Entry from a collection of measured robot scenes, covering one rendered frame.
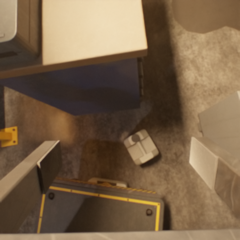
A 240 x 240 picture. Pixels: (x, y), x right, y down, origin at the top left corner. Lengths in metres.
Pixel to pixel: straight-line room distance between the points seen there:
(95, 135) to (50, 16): 0.99
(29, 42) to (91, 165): 1.06
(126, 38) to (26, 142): 1.34
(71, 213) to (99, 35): 0.93
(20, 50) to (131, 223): 0.90
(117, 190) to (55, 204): 0.37
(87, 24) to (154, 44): 1.12
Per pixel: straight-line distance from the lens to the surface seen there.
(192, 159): 0.17
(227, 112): 0.91
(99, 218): 1.04
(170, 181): 1.29
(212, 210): 1.40
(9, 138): 1.62
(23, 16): 0.41
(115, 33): 0.38
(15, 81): 0.65
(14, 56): 0.42
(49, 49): 0.41
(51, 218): 1.14
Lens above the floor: 1.25
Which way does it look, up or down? 78 degrees down
